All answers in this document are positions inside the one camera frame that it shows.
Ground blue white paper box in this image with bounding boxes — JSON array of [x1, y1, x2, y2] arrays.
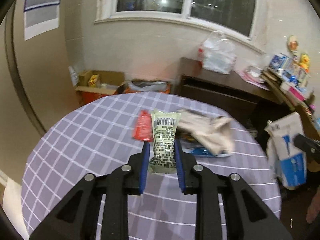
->
[[265, 112, 306, 190]]

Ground red snack packet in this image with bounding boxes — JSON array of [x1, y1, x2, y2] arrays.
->
[[132, 110, 153, 142]]

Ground green white snack packet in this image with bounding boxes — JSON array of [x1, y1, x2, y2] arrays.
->
[[148, 109, 181, 174]]

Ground person's right hand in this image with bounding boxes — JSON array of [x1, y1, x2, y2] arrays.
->
[[306, 188, 320, 224]]

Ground wooden desk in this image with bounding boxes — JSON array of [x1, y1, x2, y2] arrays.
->
[[261, 70, 319, 140]]

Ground pink box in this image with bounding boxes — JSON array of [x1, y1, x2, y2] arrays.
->
[[288, 87, 305, 101]]

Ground dark wood drawer cabinet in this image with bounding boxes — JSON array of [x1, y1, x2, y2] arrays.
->
[[175, 57, 281, 130]]

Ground row of books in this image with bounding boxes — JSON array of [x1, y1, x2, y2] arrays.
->
[[269, 53, 310, 88]]

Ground purple checked tablecloth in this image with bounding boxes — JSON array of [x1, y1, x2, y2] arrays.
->
[[21, 92, 281, 239]]

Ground yellow duck plush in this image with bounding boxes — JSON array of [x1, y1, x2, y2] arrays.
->
[[299, 53, 310, 73]]

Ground beige crumpled cloth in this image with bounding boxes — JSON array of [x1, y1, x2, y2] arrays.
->
[[177, 109, 234, 155]]

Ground pink paper sheet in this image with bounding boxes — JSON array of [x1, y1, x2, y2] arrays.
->
[[235, 66, 269, 91]]

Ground white plastic bag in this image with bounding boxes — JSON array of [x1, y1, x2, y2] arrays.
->
[[198, 30, 237, 74]]

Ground gold refrigerator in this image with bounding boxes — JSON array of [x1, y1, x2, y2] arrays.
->
[[1, 0, 79, 183]]

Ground open cardboard box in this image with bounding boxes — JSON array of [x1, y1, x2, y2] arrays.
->
[[75, 70, 125, 106]]

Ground orange cardboard box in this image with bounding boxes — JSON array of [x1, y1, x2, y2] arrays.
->
[[124, 79, 171, 94]]

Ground papers on refrigerator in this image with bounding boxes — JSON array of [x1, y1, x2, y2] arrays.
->
[[24, 0, 61, 40]]

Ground wall sticker decoration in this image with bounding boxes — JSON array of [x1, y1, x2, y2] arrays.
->
[[287, 35, 298, 53]]

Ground window with white frame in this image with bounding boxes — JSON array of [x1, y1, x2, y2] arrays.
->
[[96, 0, 267, 53]]

